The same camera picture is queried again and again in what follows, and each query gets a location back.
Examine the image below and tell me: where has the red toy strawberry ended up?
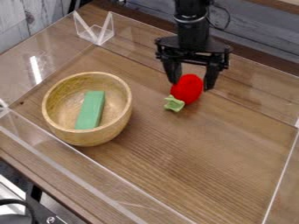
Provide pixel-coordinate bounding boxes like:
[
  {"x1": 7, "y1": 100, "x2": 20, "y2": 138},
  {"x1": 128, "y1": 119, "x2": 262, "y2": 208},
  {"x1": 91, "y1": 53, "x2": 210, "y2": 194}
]
[{"x1": 163, "y1": 73, "x2": 203, "y2": 112}]

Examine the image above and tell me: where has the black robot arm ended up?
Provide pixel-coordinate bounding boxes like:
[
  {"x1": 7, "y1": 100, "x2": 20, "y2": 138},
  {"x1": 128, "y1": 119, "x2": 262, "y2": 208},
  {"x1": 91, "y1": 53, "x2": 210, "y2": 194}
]
[{"x1": 155, "y1": 0, "x2": 232, "y2": 91}]

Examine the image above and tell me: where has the black cable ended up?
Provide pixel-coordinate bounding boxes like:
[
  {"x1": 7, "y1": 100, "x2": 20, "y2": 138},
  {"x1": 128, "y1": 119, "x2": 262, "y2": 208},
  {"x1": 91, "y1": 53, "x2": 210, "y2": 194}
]
[{"x1": 208, "y1": 3, "x2": 231, "y2": 32}]

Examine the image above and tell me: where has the clear acrylic corner bracket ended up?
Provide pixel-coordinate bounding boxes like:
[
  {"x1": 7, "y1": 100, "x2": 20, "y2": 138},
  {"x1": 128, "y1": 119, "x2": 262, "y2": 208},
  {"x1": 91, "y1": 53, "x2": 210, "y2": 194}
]
[{"x1": 72, "y1": 11, "x2": 115, "y2": 46}]

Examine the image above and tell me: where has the brown wooden bowl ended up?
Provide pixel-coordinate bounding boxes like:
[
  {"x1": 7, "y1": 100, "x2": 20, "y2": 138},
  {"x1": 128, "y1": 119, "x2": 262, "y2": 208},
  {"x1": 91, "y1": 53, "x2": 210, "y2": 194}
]
[{"x1": 42, "y1": 72, "x2": 132, "y2": 147}]

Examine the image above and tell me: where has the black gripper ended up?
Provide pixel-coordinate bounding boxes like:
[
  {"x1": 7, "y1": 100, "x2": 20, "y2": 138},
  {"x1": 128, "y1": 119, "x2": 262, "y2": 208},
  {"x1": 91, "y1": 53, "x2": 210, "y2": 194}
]
[{"x1": 154, "y1": 16, "x2": 234, "y2": 92}]

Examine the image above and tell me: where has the green rectangular block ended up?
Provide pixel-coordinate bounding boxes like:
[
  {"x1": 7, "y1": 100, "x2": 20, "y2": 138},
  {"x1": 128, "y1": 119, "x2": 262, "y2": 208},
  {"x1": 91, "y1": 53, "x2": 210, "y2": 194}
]
[{"x1": 75, "y1": 91, "x2": 106, "y2": 130}]

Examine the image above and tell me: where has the black metal stand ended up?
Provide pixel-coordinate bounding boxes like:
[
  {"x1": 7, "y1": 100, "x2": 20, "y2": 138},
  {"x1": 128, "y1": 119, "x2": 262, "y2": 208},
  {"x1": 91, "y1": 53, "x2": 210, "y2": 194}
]
[{"x1": 0, "y1": 182, "x2": 68, "y2": 224}]

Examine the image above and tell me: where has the clear acrylic tray wall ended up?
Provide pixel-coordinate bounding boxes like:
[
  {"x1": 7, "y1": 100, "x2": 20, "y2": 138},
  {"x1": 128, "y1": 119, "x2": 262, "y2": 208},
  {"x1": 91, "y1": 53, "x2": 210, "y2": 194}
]
[{"x1": 0, "y1": 100, "x2": 195, "y2": 224}]

